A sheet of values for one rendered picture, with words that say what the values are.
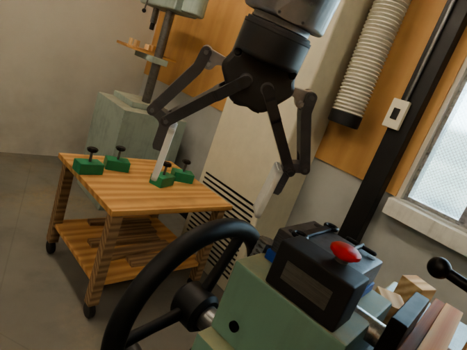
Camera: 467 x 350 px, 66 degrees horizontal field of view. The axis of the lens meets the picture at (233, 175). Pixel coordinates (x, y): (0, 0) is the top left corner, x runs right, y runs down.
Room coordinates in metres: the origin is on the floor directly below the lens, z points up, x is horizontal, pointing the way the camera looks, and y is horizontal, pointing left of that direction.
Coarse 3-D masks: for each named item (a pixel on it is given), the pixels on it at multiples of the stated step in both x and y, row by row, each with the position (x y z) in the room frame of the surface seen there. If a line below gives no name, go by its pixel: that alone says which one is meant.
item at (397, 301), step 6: (378, 288) 0.45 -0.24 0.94; (384, 294) 0.44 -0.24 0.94; (390, 294) 0.45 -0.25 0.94; (396, 294) 0.45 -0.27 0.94; (390, 300) 0.43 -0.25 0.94; (396, 300) 0.44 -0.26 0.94; (402, 300) 0.44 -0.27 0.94; (396, 306) 0.42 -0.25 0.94; (390, 312) 0.41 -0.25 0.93; (390, 318) 0.41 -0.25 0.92
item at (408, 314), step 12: (408, 300) 0.32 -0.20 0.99; (420, 300) 0.33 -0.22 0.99; (360, 312) 0.33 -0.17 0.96; (396, 312) 0.29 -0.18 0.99; (408, 312) 0.29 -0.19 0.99; (420, 312) 0.31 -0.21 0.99; (372, 324) 0.31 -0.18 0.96; (384, 324) 0.32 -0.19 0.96; (396, 324) 0.27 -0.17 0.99; (408, 324) 0.27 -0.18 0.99; (372, 336) 0.31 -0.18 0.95; (384, 336) 0.27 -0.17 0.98; (396, 336) 0.27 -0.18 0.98; (384, 348) 0.27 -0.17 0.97; (396, 348) 0.27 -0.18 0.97
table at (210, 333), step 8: (392, 288) 0.55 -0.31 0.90; (424, 312) 0.50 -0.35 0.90; (208, 328) 0.34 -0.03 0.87; (464, 328) 0.50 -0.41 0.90; (200, 336) 0.33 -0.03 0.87; (208, 336) 0.33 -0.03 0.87; (216, 336) 0.33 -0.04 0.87; (456, 336) 0.47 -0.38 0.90; (464, 336) 0.48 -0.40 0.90; (192, 344) 0.33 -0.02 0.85; (200, 344) 0.32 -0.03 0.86; (208, 344) 0.32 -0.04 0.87; (216, 344) 0.32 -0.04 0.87; (224, 344) 0.33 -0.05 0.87; (456, 344) 0.44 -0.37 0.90; (464, 344) 0.45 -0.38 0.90
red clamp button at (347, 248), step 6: (330, 246) 0.32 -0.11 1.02; (336, 246) 0.32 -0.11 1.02; (342, 246) 0.32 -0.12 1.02; (348, 246) 0.32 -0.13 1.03; (336, 252) 0.31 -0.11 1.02; (342, 252) 0.31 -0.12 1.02; (348, 252) 0.31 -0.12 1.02; (354, 252) 0.31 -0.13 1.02; (342, 258) 0.31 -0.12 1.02; (348, 258) 0.31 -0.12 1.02; (354, 258) 0.31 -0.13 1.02; (360, 258) 0.31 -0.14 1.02
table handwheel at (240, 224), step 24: (192, 240) 0.40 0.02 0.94; (216, 240) 0.43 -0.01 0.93; (240, 240) 0.48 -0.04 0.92; (168, 264) 0.37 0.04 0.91; (216, 264) 0.47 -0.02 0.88; (144, 288) 0.35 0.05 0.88; (192, 288) 0.45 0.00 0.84; (120, 312) 0.34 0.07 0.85; (168, 312) 0.42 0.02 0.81; (192, 312) 0.42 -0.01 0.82; (120, 336) 0.34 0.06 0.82; (144, 336) 0.37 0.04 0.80
